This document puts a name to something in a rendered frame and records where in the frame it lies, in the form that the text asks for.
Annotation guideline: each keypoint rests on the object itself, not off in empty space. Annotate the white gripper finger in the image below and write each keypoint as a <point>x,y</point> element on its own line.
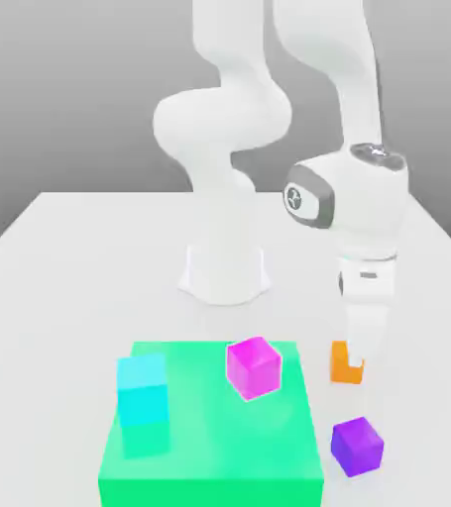
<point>354,353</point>

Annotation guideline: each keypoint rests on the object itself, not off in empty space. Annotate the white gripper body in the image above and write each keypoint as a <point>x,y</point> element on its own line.
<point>365,319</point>

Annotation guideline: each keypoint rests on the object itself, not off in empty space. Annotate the small orange cube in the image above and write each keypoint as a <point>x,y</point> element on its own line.
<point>338,366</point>

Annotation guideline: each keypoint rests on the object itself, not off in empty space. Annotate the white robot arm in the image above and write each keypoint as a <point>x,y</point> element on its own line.
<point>225,119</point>

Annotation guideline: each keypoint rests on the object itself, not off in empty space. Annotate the small purple cube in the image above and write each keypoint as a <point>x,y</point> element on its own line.
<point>356,447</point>

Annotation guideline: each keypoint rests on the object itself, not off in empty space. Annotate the small magenta cube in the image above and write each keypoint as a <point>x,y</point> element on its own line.
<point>253,370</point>

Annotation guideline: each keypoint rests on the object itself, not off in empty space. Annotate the small cyan cube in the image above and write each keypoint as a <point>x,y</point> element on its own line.
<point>142,400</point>

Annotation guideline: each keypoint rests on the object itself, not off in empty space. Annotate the large green box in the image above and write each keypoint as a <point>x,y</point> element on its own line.
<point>217,443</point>

